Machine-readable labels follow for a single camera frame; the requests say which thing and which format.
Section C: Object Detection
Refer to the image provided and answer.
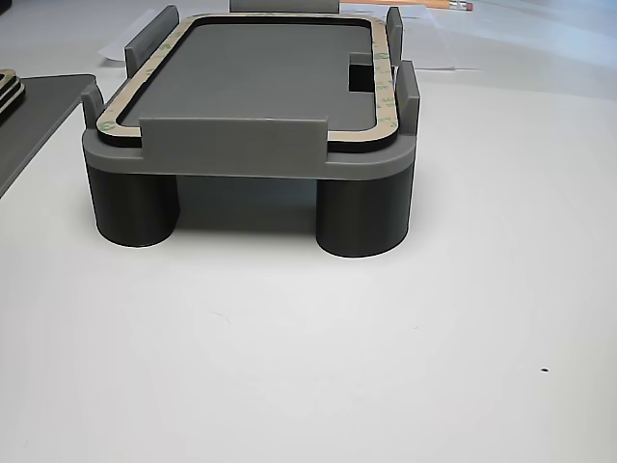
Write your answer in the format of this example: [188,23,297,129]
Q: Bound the grey 3D-printed holder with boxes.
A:
[80,0,422,259]

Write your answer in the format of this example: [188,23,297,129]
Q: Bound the yellow pencil with pink eraser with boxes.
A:
[423,0,473,13]

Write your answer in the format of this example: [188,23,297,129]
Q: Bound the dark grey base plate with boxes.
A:
[0,73,98,200]

